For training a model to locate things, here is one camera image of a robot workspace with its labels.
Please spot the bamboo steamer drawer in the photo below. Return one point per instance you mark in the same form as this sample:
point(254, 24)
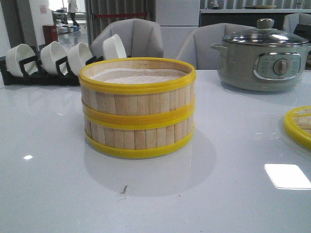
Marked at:
point(139, 144)
point(139, 93)

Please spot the glass pot lid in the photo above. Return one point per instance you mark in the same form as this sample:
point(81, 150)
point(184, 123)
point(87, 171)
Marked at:
point(266, 35)

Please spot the left grey chair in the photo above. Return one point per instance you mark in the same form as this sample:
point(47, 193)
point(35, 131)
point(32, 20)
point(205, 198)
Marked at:
point(140, 38)

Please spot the bamboo steamer lid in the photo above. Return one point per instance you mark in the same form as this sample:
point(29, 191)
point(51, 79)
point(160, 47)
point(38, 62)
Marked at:
point(297, 124)

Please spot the walking person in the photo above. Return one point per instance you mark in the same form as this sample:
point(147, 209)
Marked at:
point(72, 10)

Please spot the grey chair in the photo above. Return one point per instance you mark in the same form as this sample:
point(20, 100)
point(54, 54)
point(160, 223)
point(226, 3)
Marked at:
point(140, 38)
point(292, 20)
point(196, 48)

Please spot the white bowl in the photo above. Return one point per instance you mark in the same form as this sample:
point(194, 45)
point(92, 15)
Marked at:
point(77, 57)
point(50, 54)
point(15, 55)
point(113, 48)

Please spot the far right grey chair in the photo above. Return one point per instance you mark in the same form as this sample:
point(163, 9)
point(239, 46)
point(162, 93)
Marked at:
point(292, 20)

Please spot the red bin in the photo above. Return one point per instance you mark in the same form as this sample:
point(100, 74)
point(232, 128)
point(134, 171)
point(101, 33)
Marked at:
point(50, 33)

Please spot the grey electric cooking pot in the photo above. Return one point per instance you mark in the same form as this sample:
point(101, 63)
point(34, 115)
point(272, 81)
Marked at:
point(261, 68)

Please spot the black dish rack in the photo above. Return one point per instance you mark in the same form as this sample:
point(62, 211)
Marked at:
point(35, 74)

